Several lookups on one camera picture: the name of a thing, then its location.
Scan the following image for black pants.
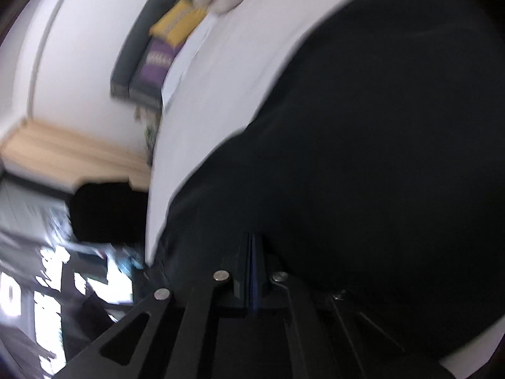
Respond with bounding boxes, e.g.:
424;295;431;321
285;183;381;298
152;0;505;364

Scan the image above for purple snack packet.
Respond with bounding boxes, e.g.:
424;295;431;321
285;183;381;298
129;39;186;96

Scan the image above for yellow snack packet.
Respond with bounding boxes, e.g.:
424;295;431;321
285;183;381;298
149;0;208;47

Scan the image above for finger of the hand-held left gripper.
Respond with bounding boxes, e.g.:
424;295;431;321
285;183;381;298
112;247;158;285

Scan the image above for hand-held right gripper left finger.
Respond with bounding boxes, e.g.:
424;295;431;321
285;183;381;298
52;234;251;379

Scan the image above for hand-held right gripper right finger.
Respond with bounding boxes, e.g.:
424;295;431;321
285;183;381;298
251;234;454;379

